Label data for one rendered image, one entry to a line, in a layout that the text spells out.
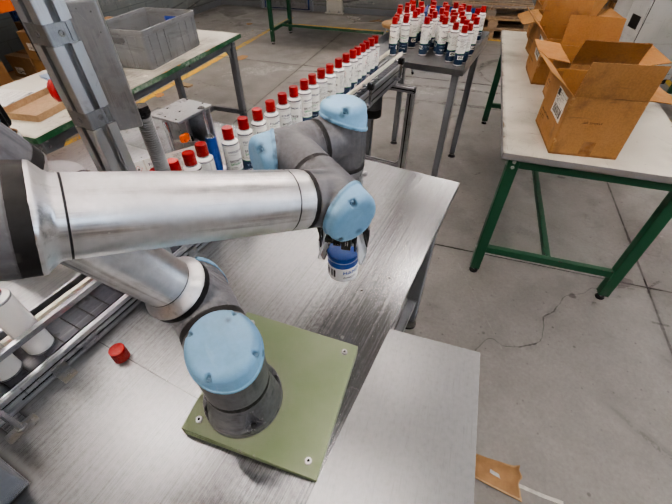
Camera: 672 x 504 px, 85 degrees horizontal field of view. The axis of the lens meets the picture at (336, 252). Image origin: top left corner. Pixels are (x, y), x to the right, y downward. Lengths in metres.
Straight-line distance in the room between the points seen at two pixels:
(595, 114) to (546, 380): 1.15
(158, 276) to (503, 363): 1.66
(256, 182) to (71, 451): 0.67
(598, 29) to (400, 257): 1.83
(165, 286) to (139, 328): 0.41
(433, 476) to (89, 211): 0.68
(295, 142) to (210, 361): 0.34
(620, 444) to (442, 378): 1.24
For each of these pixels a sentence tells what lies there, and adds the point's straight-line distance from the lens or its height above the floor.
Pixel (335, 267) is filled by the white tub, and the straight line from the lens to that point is 0.81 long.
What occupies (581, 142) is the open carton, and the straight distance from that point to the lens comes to 1.91.
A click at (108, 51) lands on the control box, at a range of 0.73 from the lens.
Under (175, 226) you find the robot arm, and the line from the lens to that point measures 0.37.
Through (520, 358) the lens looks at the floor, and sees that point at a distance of 2.02.
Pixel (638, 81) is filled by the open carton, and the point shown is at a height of 1.10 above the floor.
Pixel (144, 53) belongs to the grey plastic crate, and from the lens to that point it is 2.81.
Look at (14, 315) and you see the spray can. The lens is 0.94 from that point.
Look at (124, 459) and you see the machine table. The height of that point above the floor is 0.83.
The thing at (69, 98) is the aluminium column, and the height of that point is 1.35.
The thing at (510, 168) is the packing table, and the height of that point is 0.69.
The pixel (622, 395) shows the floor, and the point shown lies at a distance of 2.15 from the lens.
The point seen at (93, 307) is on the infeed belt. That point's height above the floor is 0.88.
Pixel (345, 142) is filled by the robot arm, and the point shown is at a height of 1.30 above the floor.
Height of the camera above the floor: 1.57
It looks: 44 degrees down
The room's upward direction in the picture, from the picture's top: straight up
